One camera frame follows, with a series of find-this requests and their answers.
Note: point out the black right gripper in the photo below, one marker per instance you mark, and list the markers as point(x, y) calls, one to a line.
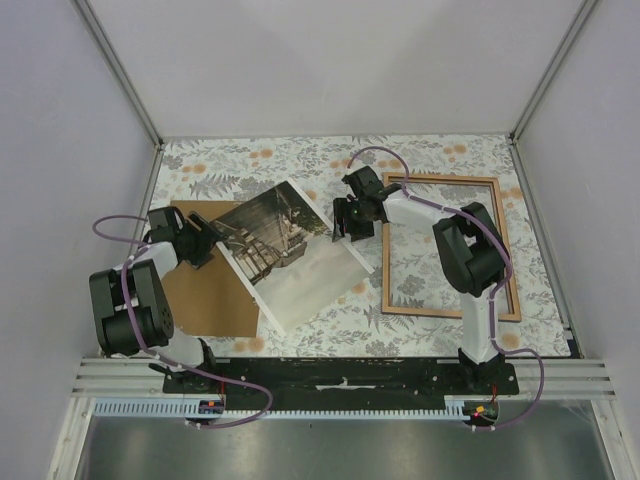
point(341, 209)

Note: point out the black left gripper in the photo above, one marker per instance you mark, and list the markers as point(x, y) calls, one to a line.
point(207, 239)

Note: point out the wooden picture frame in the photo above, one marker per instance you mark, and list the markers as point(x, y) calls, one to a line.
point(424, 282)

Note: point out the printed pier photo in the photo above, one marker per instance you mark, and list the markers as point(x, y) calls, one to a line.
point(279, 244)

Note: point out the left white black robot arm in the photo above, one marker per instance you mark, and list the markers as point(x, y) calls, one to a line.
point(131, 310)

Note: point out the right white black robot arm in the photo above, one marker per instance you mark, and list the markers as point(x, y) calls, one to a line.
point(479, 349)

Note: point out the brown cardboard backing board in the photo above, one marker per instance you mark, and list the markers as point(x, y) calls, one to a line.
point(211, 300)

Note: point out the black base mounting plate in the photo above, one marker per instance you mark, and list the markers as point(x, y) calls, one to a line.
point(367, 382)

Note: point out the left aluminium corner post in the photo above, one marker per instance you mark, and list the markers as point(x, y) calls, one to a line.
point(108, 52)

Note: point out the aluminium corner post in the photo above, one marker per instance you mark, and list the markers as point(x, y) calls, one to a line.
point(561, 53)
point(108, 52)

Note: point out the white slotted cable duct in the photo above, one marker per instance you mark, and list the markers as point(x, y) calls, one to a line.
point(215, 409)

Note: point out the aluminium front rail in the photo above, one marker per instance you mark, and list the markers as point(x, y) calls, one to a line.
point(565, 379)

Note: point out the right aluminium corner post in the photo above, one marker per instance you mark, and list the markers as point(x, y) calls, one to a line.
point(561, 53)

